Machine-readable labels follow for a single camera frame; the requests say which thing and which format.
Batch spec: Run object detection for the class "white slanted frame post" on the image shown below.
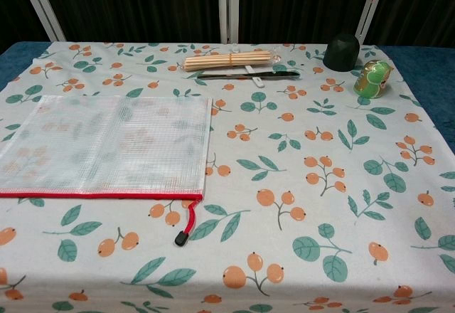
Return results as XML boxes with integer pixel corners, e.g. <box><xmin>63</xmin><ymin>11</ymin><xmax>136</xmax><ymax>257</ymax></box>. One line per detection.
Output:
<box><xmin>354</xmin><ymin>0</ymin><xmax>390</xmax><ymax>46</ymax></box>
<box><xmin>16</xmin><ymin>0</ymin><xmax>67</xmax><ymax>42</ymax></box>

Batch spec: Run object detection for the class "green owl figurine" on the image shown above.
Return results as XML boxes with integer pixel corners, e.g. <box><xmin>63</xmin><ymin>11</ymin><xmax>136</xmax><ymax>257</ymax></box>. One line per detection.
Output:
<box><xmin>353</xmin><ymin>60</ymin><xmax>396</xmax><ymax>100</ymax></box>

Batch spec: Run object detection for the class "bundle of wooden sticks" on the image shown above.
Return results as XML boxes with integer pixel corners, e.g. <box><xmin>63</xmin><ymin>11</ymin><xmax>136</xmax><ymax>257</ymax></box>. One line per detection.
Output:
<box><xmin>183</xmin><ymin>51</ymin><xmax>282</xmax><ymax>73</ymax></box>

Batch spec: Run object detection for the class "clear mesh zipper pouch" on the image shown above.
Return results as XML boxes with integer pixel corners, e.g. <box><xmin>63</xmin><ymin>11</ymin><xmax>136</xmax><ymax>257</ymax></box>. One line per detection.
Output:
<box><xmin>0</xmin><ymin>94</ymin><xmax>213</xmax><ymax>201</ymax></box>

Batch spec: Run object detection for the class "white upright frame post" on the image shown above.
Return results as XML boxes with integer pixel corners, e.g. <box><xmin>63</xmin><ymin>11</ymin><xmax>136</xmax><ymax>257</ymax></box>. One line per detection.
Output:
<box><xmin>217</xmin><ymin>0</ymin><xmax>241</xmax><ymax>43</ymax></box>

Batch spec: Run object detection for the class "red zipper pull cord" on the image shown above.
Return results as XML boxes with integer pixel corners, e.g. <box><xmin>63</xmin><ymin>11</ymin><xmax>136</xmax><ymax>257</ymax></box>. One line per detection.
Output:
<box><xmin>173</xmin><ymin>198</ymin><xmax>202</xmax><ymax>247</ymax></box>

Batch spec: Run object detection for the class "dark round cap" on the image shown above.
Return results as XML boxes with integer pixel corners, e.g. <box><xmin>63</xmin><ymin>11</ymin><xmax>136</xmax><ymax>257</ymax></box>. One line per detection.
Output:
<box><xmin>323</xmin><ymin>32</ymin><xmax>360</xmax><ymax>71</ymax></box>

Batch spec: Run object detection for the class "black pleated curtain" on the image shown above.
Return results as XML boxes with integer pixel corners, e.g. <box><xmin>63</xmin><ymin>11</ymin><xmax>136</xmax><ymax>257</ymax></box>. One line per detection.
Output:
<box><xmin>0</xmin><ymin>0</ymin><xmax>455</xmax><ymax>49</ymax></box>

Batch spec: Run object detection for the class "floral fruit print tablecloth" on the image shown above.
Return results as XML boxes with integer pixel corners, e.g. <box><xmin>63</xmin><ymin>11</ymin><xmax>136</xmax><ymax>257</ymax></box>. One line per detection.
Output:
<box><xmin>0</xmin><ymin>41</ymin><xmax>455</xmax><ymax>313</ymax></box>

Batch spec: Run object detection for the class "white plastic toothbrush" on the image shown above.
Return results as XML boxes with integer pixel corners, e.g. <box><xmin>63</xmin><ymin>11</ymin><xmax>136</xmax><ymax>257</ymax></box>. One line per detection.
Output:
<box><xmin>230</xmin><ymin>43</ymin><xmax>266</xmax><ymax>89</ymax></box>

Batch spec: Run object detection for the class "steel table knife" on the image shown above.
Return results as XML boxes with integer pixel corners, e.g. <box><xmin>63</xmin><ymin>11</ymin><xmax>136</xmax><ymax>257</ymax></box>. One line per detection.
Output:
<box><xmin>196</xmin><ymin>70</ymin><xmax>301</xmax><ymax>80</ymax></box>

